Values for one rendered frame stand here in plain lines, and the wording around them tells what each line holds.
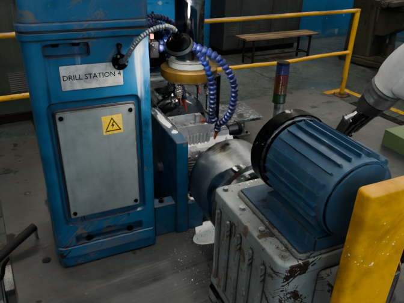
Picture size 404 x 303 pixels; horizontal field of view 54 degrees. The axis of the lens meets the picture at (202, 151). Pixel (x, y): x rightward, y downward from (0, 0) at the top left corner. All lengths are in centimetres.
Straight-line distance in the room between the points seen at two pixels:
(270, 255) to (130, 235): 59
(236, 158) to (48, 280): 65
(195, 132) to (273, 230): 59
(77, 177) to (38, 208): 49
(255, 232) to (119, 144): 47
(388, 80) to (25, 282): 114
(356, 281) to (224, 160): 49
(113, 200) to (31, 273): 33
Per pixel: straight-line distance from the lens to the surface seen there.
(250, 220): 87
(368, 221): 69
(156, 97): 157
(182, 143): 120
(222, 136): 139
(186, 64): 123
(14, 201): 166
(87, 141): 108
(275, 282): 82
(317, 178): 73
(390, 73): 111
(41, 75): 101
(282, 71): 183
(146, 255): 131
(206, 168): 112
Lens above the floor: 168
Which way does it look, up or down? 28 degrees down
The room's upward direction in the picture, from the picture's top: 2 degrees clockwise
